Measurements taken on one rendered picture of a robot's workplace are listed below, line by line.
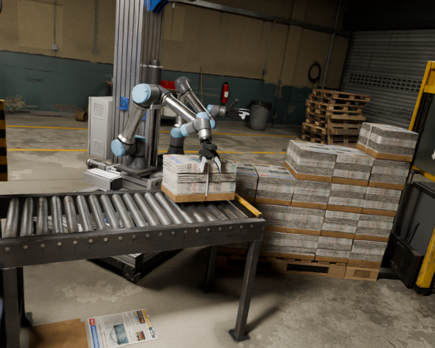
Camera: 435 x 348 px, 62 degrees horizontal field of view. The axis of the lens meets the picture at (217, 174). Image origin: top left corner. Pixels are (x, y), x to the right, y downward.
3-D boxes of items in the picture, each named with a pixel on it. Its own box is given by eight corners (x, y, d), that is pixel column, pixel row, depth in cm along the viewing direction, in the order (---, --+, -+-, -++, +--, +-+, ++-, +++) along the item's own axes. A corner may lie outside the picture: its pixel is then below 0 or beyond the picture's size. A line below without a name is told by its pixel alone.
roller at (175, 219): (161, 198, 228) (161, 190, 226) (186, 232, 188) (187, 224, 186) (153, 199, 225) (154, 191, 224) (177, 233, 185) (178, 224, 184)
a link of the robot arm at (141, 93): (133, 157, 253) (163, 90, 228) (117, 161, 241) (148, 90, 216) (123, 148, 257) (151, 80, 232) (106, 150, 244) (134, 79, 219)
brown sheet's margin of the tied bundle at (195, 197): (184, 188, 234) (184, 182, 234) (201, 201, 209) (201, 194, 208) (160, 189, 228) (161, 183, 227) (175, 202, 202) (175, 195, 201)
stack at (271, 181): (207, 244, 334) (218, 158, 309) (329, 255, 343) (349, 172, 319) (208, 267, 297) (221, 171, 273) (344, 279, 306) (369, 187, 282)
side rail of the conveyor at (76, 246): (257, 235, 210) (261, 217, 207) (262, 239, 206) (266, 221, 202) (-13, 264, 152) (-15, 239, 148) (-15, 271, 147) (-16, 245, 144)
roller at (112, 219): (108, 201, 213) (108, 192, 212) (123, 238, 173) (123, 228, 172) (99, 201, 211) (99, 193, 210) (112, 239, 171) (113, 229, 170)
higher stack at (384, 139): (328, 255, 343) (360, 121, 306) (358, 257, 346) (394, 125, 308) (343, 278, 306) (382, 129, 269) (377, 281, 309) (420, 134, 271)
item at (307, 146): (289, 140, 305) (289, 139, 305) (322, 144, 308) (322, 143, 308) (302, 150, 271) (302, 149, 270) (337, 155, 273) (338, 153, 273)
